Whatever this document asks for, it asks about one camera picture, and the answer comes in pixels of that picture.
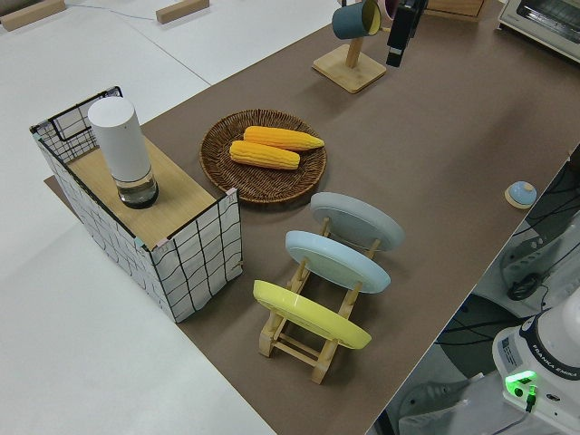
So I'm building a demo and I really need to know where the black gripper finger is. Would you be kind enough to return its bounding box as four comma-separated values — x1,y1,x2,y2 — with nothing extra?
410,0,428,38
385,0,417,68

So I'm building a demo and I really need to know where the white cylinder bottle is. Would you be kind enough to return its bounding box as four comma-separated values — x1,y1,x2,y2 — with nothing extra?
87,97,160,210

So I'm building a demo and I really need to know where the wooden block bar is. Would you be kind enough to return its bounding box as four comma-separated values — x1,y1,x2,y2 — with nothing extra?
0,0,67,32
155,0,210,24

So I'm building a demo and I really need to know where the wire grid box wooden shelf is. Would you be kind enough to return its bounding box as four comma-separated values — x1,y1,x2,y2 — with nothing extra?
29,85,245,324

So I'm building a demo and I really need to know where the teal mug yellow inside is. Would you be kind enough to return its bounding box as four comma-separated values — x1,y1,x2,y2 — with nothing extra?
331,0,384,41

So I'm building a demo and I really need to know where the wooden plate rack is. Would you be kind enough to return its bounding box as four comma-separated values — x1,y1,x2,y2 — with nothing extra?
257,216,382,385

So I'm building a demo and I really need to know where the white power strip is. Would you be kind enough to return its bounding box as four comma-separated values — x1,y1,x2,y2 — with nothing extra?
498,226,573,295

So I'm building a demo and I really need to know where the light blue plate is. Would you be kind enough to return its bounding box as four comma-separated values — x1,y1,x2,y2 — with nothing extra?
284,229,392,295

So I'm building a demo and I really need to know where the black power adapter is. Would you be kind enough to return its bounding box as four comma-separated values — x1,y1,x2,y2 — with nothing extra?
507,275,540,301

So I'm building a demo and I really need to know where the wooden mug tree stand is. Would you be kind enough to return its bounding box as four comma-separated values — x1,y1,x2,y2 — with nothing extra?
311,0,392,95

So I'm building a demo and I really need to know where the wooden cabinet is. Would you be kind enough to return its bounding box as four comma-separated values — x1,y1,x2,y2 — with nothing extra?
423,0,488,23

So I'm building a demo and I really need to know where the brown table mat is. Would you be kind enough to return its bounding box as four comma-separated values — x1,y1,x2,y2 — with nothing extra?
43,0,580,435

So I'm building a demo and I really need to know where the brown wicker basket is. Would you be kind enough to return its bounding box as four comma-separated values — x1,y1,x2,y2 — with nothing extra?
199,108,328,208

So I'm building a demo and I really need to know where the grey plate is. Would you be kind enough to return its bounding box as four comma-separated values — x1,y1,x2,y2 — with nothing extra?
310,191,405,253

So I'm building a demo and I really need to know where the yellow corn cob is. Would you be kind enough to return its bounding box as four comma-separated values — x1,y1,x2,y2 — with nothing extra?
229,140,302,171
243,125,326,152

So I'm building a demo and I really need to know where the blue wooden call bell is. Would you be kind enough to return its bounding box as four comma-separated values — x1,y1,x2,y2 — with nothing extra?
505,180,538,209

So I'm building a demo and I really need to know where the white toaster oven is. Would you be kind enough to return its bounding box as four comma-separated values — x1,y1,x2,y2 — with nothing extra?
497,0,580,61

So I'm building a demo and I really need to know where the yellow plate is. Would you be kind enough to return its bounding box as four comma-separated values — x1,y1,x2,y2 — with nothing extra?
252,279,373,350

